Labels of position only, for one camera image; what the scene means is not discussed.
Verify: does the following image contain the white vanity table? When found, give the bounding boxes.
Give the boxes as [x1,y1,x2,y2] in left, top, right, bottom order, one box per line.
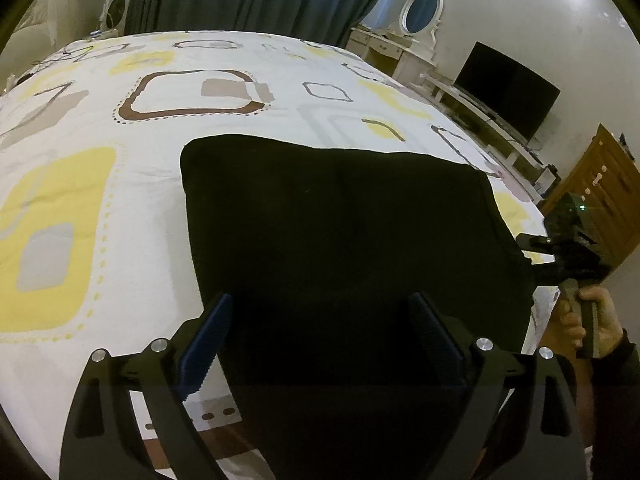
[347,25,441,81]

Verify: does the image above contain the person's right hand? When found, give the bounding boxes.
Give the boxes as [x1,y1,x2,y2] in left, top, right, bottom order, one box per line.
[552,285,627,361]

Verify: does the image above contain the black flat television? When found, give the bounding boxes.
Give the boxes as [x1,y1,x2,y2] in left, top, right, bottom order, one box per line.
[453,41,561,141]

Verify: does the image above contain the wooden door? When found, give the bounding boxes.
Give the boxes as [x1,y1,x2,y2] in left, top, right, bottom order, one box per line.
[540,123,640,281]

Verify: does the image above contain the bed with patterned sheet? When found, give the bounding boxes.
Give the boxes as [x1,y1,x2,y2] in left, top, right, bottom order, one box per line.
[0,30,561,480]

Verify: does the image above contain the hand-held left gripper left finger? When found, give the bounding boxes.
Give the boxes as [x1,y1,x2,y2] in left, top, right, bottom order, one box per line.
[59,292,234,480]

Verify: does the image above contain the small round fan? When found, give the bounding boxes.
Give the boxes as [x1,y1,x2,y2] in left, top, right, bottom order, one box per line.
[101,0,129,34]

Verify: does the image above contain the oval white-framed mirror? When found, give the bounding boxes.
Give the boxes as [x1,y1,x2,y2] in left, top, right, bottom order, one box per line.
[400,0,445,38]

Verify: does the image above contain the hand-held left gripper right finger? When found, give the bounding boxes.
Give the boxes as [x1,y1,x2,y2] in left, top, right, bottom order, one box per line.
[407,291,587,480]

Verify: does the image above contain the white television stand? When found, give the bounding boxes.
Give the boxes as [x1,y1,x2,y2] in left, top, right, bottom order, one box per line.
[422,72,556,186]

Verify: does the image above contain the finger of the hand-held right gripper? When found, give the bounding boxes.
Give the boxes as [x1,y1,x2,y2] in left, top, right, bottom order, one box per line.
[515,232,563,261]
[529,259,572,289]

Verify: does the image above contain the small black device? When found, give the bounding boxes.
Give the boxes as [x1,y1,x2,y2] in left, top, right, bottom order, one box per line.
[537,165,563,196]

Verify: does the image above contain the black pants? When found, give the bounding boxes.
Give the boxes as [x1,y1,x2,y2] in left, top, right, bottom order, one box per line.
[179,133,538,480]

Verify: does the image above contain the person's right forearm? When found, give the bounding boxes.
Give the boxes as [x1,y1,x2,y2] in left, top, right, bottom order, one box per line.
[587,329,640,411]

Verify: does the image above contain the tangled cables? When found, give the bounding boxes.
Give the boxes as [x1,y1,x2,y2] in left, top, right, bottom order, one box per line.
[30,30,121,68]

